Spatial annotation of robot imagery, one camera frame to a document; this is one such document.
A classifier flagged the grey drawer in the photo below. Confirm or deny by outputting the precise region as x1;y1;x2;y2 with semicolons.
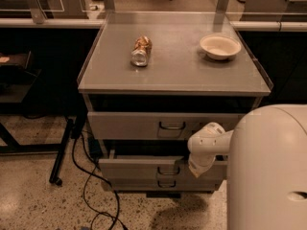
99;154;227;180
87;111;243;140
111;179;223;192

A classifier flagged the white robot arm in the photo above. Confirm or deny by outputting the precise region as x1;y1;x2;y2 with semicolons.
188;104;307;230

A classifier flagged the grey bottom drawer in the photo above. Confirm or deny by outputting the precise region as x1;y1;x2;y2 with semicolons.
111;179;223;192

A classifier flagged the grey drawer cabinet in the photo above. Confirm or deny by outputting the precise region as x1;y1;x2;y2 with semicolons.
77;11;274;196

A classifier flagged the grey top drawer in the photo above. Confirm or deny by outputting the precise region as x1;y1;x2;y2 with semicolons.
87;111;243;140

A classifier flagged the white paper bowl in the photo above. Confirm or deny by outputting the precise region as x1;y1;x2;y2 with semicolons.
200;34;242;60

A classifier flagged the crushed orange soda can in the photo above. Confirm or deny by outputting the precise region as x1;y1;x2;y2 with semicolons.
130;35;153;67

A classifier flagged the black cable left floor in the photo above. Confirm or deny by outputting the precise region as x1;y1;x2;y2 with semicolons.
70;131;129;230

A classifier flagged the black side table frame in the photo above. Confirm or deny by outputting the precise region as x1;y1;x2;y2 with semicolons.
0;52;73;186

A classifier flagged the left metal post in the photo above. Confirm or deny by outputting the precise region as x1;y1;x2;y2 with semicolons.
26;0;46;24

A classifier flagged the white horizontal rail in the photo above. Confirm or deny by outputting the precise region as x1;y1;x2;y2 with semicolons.
0;18;307;33

